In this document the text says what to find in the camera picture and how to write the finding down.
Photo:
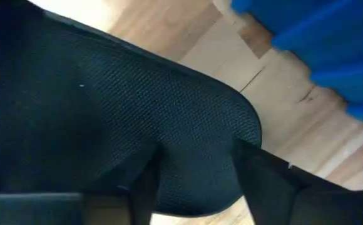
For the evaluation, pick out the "black slide sandal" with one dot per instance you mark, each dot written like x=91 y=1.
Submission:
x=106 y=109

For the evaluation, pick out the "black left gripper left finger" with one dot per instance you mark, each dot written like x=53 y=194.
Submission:
x=144 y=193

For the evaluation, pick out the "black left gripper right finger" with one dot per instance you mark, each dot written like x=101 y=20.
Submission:
x=294 y=200

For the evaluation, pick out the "large blue plastic bin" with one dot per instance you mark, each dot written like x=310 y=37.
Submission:
x=325 y=37

